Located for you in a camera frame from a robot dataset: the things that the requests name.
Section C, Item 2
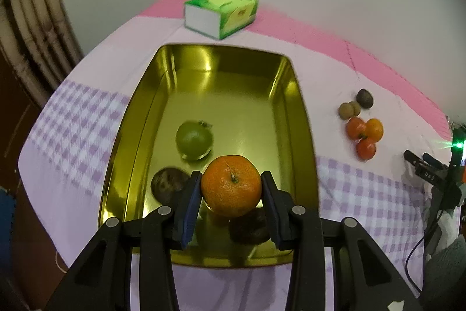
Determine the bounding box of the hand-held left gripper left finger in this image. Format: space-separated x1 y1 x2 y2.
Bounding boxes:
47 171 203 311

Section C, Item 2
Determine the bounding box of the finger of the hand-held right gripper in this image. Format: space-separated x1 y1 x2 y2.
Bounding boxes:
403 150 443 184
422 152 446 169

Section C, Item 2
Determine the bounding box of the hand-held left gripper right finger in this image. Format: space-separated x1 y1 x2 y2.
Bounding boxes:
260 171 423 311

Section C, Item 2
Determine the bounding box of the orange mandarin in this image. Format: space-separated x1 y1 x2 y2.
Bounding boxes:
200 154 263 217
365 118 384 143

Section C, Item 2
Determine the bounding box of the red tomato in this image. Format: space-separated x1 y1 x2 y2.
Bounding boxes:
356 137 377 160
345 117 366 140

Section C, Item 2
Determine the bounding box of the green tomato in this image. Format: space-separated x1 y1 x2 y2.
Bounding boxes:
176 120 213 160

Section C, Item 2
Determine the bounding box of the red tin box gold inside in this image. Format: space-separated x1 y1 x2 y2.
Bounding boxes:
98 44 320 270

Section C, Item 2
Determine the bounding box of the grey cloth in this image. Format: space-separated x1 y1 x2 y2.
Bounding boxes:
424 234 466 311

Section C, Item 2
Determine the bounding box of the pink purple checked tablecloth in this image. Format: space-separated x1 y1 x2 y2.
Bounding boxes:
18 7 456 311

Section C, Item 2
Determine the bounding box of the small dark purple mangosteen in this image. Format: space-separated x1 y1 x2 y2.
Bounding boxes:
356 89 374 110

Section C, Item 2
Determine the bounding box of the blue foam mat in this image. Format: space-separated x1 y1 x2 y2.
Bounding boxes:
0 187 17 271

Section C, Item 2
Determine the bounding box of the green tissue pack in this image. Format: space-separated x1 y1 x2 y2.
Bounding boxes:
184 0 260 41

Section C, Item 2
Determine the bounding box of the beige bamboo pattern curtain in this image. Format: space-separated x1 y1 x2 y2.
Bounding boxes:
0 0 84 104

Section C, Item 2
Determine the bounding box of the black cable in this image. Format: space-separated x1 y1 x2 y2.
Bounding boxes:
406 202 443 297

